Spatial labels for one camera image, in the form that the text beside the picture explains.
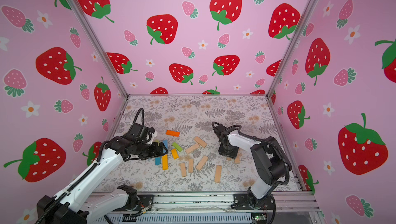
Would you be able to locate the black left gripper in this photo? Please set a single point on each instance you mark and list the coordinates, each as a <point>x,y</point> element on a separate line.
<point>155,153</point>

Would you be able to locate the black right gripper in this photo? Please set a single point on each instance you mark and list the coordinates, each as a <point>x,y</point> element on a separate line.
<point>227,150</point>

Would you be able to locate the natural wooden block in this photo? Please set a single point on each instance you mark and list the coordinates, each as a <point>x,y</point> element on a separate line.
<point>217,177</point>
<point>183,169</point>
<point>237,160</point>
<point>200,141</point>
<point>202,162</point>
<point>192,148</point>
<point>190,165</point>

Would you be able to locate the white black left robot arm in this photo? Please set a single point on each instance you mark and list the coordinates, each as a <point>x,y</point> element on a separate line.
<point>69,205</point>

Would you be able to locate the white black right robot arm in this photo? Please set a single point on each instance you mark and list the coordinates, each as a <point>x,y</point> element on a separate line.
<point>272,164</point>

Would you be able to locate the light blue wooden block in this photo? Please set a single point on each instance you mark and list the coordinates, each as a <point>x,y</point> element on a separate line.
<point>165,142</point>

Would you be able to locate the long yellow wooden block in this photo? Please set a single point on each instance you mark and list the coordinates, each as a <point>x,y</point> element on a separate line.
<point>165,164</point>

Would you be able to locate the teal wooden block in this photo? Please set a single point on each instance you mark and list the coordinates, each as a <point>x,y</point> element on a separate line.
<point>158,161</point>

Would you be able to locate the short yellow wooden block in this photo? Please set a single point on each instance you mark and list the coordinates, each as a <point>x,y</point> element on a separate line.
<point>174,154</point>

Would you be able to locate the green wooden block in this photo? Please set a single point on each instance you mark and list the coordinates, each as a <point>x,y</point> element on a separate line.
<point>177,147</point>

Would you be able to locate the orange wooden block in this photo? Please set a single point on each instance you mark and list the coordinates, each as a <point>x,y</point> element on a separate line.
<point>173,133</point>

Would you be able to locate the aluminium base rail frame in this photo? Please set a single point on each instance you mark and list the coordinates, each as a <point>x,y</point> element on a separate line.
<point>201,208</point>

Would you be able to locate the aluminium corner post right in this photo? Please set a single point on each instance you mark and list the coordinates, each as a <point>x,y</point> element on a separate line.
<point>305,16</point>

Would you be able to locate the aluminium corner post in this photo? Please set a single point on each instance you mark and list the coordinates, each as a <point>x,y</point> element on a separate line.
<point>305,16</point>
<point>88,29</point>

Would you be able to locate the aluminium corner post left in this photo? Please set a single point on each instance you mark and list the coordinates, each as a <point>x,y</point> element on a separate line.
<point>88,29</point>

